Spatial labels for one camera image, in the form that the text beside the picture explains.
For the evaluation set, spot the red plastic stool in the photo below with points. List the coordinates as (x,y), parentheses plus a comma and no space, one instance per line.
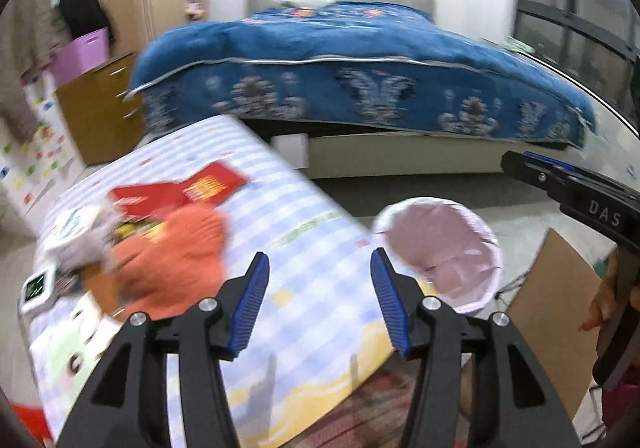
(32,423)

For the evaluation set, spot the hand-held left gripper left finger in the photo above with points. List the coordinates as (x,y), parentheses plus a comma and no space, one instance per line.
(249,300)

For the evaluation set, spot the brown cardboard sheet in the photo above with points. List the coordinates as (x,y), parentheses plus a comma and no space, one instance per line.
(555,308)

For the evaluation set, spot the checked tablecloth table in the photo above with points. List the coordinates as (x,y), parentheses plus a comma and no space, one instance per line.
(300,228)

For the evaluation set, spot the grey wrapper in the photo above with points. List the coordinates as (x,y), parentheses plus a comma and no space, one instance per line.
(85,248)

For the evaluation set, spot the white box under bed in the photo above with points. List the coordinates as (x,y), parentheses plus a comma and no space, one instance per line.
(290,152)

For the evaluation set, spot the brown fluffy coat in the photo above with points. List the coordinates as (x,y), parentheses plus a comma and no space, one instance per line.
(25,53)

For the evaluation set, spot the white printed packet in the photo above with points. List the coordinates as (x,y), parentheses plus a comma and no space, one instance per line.
(67,225)

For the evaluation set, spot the wooden drawer cabinet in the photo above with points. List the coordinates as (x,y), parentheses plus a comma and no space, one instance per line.
(97,113)

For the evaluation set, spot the yellow snack wrapper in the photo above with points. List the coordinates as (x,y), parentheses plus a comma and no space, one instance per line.
(137,229)

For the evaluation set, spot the white door with colourful stickers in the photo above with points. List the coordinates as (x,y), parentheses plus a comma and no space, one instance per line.
(35,168)

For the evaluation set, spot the purple storage box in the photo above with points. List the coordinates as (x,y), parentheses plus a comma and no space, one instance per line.
(80,55)

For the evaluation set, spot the red paper packet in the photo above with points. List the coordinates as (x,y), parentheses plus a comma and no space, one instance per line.
(147,198)
(212,185)

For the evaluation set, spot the orange cloth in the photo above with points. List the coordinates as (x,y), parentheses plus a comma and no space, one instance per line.
(170,263)

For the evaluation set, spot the green cloth on windowsill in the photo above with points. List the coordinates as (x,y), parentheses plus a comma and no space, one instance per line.
(517,45)

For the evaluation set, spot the white digital timer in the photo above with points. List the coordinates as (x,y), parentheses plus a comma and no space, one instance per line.
(37,287)

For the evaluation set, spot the dark framed window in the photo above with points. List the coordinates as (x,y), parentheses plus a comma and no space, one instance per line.
(575,18)

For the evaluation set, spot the person's right hand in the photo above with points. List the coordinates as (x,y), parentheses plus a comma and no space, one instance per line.
(600,298)

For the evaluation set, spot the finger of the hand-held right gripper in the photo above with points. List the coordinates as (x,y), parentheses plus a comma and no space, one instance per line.
(525,168)

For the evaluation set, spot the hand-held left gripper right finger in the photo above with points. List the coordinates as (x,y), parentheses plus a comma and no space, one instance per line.
(388,299)

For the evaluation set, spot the bin with pink liner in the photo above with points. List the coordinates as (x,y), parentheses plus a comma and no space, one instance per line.
(440,248)

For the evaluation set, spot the pink cloth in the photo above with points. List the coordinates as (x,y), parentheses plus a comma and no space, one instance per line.
(622,418)

